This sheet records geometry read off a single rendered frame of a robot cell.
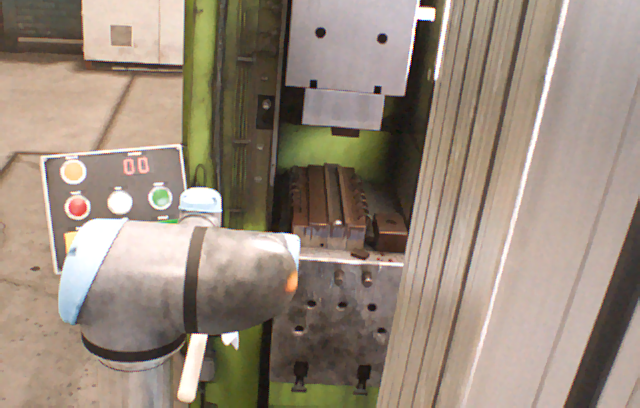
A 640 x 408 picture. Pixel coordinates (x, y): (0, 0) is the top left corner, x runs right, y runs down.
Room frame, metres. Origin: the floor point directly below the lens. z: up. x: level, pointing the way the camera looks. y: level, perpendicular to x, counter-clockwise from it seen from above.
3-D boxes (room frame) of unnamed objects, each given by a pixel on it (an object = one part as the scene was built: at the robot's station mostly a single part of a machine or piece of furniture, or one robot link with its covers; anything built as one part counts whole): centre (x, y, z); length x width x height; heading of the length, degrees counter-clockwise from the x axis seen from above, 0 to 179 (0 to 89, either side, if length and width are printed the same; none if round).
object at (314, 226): (1.72, 0.00, 0.96); 0.42 x 0.20 x 0.09; 5
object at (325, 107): (1.72, 0.00, 1.32); 0.42 x 0.20 x 0.10; 5
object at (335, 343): (1.73, -0.06, 0.69); 0.56 x 0.38 x 0.45; 5
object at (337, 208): (1.72, -0.03, 0.99); 0.42 x 0.05 x 0.01; 5
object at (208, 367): (1.60, 0.35, 0.36); 0.09 x 0.07 x 0.12; 95
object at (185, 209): (1.00, 0.22, 1.23); 0.09 x 0.08 x 0.11; 4
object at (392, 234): (1.59, -0.19, 0.95); 0.12 x 0.08 x 0.06; 5
